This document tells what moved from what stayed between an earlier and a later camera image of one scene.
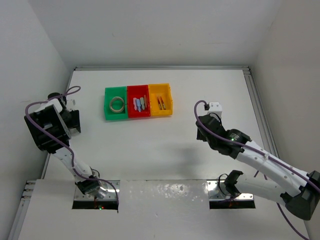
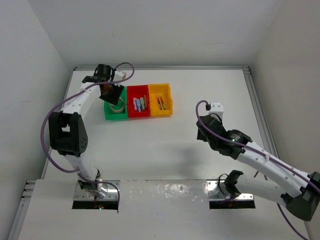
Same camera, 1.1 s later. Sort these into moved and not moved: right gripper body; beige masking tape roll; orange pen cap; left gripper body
Moved: left gripper body
Not moved: right gripper body; beige masking tape roll; orange pen cap
